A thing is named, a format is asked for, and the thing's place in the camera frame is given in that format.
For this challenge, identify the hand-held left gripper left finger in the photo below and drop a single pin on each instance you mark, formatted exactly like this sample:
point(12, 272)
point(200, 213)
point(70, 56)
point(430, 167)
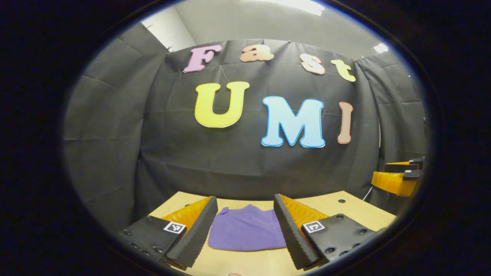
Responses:
point(193, 234)

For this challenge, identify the small ceiling light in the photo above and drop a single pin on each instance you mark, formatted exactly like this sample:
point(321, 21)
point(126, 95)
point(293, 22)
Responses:
point(381, 48)

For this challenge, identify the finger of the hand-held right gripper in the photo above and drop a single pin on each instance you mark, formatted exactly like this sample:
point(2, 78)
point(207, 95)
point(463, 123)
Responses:
point(391, 182)
point(399, 167)

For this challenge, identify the purple button shirt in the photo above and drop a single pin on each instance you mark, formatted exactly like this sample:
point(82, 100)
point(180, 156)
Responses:
point(245, 230)

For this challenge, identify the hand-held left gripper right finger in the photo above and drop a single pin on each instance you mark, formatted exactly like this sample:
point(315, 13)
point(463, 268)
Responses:
point(291, 234)

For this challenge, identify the long ceiling light panel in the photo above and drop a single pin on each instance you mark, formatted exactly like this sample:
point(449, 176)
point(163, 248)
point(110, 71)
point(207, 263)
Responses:
point(299, 5)

